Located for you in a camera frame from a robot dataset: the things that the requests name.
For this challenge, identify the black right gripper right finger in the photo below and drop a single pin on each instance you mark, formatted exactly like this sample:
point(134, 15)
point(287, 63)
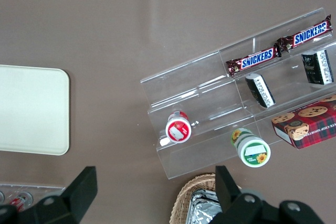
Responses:
point(236, 203)

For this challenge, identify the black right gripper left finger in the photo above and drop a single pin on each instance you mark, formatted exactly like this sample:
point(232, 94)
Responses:
point(76, 197)

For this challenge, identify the light wicker basket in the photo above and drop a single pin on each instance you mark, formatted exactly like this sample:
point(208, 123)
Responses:
point(181, 200)

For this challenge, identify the beige plastic tray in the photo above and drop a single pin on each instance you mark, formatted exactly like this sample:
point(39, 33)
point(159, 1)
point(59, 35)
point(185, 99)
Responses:
point(31, 108)

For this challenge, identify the clear acrylic bottle rack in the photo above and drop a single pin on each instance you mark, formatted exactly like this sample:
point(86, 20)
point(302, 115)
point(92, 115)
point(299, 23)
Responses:
point(50, 188)

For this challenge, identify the silver foil packet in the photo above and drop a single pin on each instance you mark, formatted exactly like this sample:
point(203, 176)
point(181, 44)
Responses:
point(203, 208)

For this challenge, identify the red cola bottle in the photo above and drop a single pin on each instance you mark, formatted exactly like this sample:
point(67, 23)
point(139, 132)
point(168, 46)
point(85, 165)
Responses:
point(22, 199)

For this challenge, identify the green lid yogurt cup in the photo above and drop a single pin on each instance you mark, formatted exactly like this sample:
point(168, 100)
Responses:
point(252, 150)

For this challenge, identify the red lid yogurt cup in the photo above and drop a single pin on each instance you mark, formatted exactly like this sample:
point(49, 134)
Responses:
point(178, 129)

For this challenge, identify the red tartan cookie box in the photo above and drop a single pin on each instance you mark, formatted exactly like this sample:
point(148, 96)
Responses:
point(312, 127)

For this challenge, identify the clear acrylic stepped shelf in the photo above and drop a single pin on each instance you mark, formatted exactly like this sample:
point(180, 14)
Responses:
point(199, 98)
point(288, 90)

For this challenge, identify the small black white box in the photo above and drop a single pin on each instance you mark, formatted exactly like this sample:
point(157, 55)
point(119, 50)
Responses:
point(261, 90)
point(317, 66)

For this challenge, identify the brown Snickers bar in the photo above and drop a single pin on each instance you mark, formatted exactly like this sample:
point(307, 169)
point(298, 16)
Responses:
point(305, 35)
point(253, 61)

